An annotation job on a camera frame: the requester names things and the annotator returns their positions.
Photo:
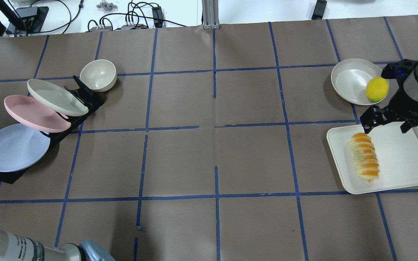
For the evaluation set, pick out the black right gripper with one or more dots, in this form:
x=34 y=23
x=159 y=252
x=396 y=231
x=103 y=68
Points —
x=402 y=104

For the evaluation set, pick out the orange striped bread roll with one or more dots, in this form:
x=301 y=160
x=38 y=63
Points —
x=364 y=157

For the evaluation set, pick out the light blue plate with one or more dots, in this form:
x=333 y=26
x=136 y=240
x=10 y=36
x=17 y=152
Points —
x=21 y=147

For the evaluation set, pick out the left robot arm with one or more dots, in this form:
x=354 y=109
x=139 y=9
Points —
x=222 y=192

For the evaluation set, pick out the cream plate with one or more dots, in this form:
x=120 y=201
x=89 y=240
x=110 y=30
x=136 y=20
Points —
x=56 y=98

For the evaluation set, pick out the pink plate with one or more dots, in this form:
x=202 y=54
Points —
x=29 y=112

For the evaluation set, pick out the yellow lemon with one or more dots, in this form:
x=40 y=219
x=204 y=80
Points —
x=377 y=89

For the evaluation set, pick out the white shallow bowl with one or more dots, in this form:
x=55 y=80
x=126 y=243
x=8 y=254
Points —
x=349 y=79

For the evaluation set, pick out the white rectangular tray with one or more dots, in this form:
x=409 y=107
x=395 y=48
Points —
x=397 y=155

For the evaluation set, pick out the black power adapter top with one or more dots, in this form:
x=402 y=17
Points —
x=158 y=17

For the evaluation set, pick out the cream deep bowl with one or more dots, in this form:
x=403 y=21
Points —
x=99 y=75

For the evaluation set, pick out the black dish rack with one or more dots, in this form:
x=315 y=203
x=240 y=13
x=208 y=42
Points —
x=87 y=97

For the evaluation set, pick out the aluminium frame post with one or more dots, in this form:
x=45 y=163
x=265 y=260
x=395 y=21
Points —
x=210 y=14

